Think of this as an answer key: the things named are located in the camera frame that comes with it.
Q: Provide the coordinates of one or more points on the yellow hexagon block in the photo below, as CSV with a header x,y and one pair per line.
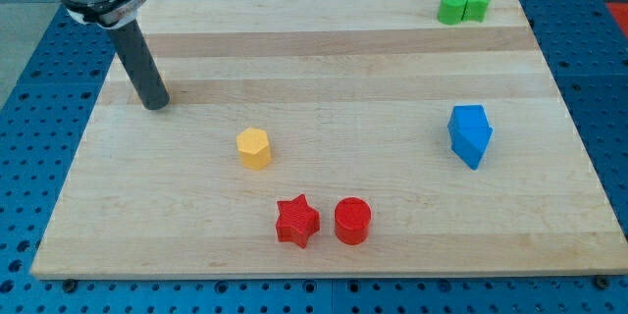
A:
x,y
253,146

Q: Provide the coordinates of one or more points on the wooden board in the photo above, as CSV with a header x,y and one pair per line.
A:
x,y
355,96

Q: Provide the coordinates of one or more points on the red star block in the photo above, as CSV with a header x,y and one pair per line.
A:
x,y
297,221

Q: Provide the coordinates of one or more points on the red cylinder block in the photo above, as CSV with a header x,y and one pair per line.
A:
x,y
352,217

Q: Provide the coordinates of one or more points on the blue pentagon block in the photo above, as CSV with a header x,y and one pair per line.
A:
x,y
470,133

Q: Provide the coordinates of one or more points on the dark grey pointer rod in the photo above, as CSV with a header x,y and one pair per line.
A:
x,y
137,60

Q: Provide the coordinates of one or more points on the green cylinder block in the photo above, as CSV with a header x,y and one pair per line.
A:
x,y
451,12

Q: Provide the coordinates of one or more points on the green star block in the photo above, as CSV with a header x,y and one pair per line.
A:
x,y
475,10

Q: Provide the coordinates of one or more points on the red object at edge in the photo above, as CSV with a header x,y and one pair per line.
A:
x,y
619,11

